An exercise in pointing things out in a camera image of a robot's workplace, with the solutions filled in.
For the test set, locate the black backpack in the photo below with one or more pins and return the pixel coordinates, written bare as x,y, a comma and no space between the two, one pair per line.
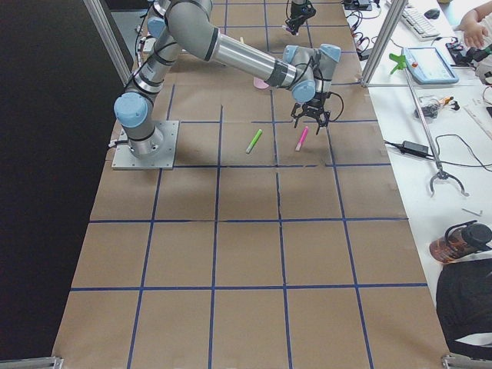
464,305

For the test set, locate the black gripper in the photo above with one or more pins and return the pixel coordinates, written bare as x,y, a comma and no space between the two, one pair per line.
312,105
297,12

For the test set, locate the aluminium frame post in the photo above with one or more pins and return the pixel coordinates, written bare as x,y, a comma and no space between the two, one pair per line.
392,18

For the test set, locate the pink marker pen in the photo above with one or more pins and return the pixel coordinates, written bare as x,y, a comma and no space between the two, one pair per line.
302,139

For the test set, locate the black power adapter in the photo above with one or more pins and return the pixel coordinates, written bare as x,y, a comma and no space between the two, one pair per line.
409,147

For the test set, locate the person hand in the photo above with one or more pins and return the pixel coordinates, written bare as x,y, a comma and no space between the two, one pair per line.
474,32

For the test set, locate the green clamp tool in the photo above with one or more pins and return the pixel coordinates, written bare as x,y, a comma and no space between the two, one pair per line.
400,61

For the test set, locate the pink mesh cup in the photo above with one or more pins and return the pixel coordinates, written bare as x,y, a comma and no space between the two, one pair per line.
260,84

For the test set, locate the white keyboard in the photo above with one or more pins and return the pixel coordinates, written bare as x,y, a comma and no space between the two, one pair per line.
420,26

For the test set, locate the green marker pen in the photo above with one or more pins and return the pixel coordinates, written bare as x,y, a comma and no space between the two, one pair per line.
254,141

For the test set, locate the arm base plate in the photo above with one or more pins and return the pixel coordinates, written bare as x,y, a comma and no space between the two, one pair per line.
156,152

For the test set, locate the teach pendant tablet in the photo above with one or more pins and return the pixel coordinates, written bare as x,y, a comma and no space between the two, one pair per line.
428,66

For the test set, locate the brown water bottle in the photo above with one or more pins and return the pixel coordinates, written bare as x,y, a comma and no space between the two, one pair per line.
461,240

